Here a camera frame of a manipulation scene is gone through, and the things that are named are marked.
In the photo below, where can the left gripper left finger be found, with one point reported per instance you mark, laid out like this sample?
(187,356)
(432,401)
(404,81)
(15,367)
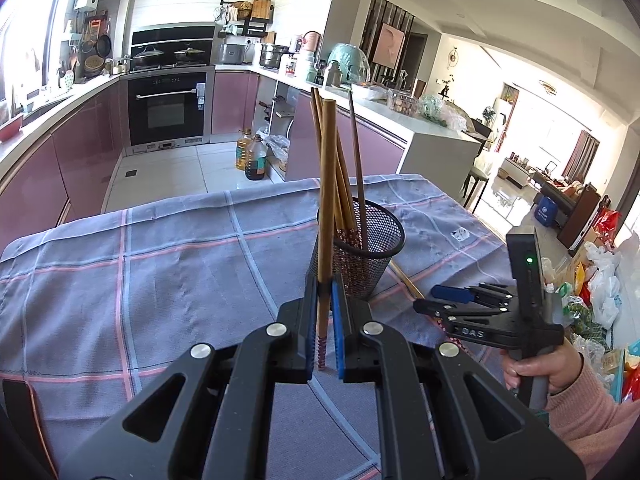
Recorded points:
(293,354)

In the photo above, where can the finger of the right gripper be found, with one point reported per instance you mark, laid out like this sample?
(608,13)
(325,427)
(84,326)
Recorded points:
(453,294)
(432,308)

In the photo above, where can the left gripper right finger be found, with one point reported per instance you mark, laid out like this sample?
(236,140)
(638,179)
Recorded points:
(356,359)

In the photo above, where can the chopstick with red flower end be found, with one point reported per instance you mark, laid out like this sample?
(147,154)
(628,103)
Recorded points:
(417,294)

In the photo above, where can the wooden chopstick plain brown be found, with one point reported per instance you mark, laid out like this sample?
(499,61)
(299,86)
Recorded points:
(344,215)

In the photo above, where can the pink sleeve forearm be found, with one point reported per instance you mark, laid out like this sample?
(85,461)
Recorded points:
(604,434)

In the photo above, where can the right hand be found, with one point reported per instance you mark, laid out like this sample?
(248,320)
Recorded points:
(562,367)

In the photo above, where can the black mesh utensil holder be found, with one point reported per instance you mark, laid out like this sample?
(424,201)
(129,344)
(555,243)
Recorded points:
(361,255)

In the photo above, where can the dark sauce bottle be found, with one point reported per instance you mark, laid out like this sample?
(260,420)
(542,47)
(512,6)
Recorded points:
(255,159)

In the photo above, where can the yellow cooking oil bottle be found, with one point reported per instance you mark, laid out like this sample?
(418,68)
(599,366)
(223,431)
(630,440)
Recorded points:
(241,146)

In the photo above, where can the purple plaid tablecloth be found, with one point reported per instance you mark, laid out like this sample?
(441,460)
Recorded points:
(93,310)

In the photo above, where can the black built-in oven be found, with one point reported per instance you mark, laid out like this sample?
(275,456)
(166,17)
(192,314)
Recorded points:
(167,109)

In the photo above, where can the steel stock pot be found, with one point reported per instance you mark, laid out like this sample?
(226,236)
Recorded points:
(271,55)

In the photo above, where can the pink thermos jug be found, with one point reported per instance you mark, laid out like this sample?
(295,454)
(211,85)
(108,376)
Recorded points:
(311,41)

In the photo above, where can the black range hood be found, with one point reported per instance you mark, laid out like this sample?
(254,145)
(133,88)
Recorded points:
(171,46)

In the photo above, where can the pink bowl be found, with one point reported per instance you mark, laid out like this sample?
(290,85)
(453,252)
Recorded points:
(11,128)

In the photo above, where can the black wall spice rack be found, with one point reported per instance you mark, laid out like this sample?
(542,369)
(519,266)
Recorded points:
(245,18)

